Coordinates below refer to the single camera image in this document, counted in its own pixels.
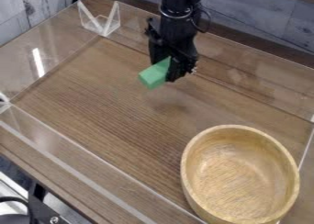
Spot black table frame leg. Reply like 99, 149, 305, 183
29, 183, 63, 224

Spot wooden bowl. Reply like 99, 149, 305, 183
181, 125, 301, 224

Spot green rectangular block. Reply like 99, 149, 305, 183
140, 58, 172, 89

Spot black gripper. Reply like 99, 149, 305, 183
145, 6, 212, 83

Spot clear acrylic tray walls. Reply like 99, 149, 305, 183
0, 0, 314, 224

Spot black cable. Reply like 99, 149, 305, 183
0, 194, 30, 211

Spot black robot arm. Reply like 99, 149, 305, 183
142, 0, 212, 84

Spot clear acrylic corner bracket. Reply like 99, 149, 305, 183
78, 1, 121, 37

